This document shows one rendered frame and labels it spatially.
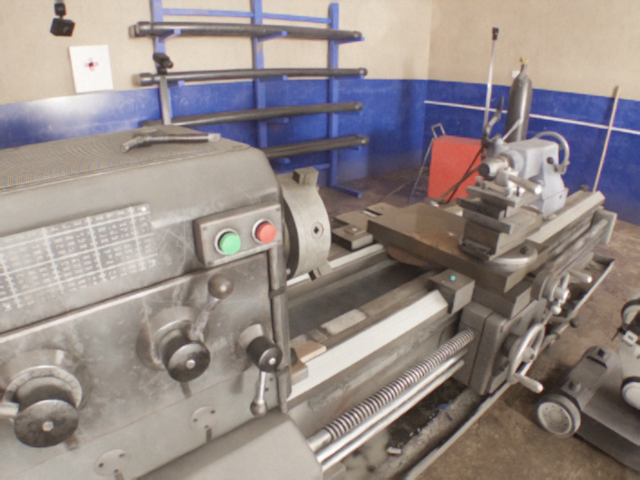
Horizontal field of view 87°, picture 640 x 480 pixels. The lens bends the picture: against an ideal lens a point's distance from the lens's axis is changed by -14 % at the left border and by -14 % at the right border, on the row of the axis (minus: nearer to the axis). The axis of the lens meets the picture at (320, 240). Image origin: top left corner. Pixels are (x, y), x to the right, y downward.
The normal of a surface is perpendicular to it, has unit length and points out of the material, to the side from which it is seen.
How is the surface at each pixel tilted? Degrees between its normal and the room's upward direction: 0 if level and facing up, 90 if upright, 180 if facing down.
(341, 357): 36
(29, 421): 90
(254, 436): 0
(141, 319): 90
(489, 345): 90
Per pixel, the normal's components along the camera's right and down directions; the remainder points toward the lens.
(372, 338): 0.37, -0.55
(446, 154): -0.52, 0.36
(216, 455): 0.00, -0.91
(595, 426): -0.82, 0.24
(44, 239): 0.62, 0.33
